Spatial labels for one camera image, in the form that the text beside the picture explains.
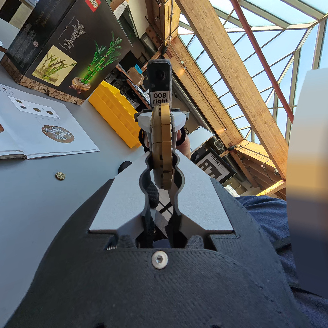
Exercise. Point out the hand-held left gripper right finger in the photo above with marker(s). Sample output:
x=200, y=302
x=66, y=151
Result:
x=205, y=205

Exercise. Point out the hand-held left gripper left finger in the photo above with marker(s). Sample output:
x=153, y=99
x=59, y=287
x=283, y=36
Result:
x=117, y=205

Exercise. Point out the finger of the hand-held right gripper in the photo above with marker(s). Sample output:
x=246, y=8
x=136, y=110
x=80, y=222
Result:
x=144, y=123
x=178, y=123

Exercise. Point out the round tan lego base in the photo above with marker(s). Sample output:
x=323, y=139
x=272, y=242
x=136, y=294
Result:
x=161, y=148

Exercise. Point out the round gold lego tile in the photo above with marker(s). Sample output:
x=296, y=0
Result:
x=60, y=175

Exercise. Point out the black lego set box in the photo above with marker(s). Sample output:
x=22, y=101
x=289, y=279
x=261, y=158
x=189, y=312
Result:
x=76, y=51

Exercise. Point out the lego instruction booklet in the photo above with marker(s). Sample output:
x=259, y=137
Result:
x=51, y=115

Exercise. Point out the person's right hand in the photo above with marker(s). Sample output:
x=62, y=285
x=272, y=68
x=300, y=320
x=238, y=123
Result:
x=185, y=147

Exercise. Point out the white board panel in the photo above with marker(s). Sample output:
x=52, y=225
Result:
x=202, y=138

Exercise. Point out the yellow plastic bin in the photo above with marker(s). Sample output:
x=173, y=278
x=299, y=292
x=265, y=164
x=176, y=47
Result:
x=112, y=110

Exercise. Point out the black framed marker sign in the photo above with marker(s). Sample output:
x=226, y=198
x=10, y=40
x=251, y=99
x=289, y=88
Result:
x=215, y=167

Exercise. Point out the person's dark blue shirt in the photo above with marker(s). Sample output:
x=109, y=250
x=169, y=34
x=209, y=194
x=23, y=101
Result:
x=266, y=220

